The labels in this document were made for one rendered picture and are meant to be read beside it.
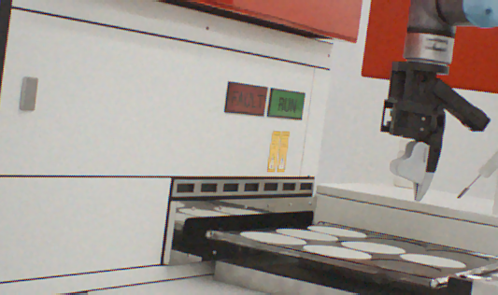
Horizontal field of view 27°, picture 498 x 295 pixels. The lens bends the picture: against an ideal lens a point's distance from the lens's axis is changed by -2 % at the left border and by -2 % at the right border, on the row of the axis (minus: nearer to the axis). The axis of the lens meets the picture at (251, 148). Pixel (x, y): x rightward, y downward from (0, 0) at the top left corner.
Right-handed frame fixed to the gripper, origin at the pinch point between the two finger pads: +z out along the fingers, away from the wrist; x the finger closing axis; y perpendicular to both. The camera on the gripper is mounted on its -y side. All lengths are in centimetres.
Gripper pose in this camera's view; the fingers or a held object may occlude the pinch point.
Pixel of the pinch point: (422, 193)
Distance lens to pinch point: 162.5
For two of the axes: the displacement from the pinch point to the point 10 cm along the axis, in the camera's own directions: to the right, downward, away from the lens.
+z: -1.3, 9.9, 0.5
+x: 1.6, 0.7, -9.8
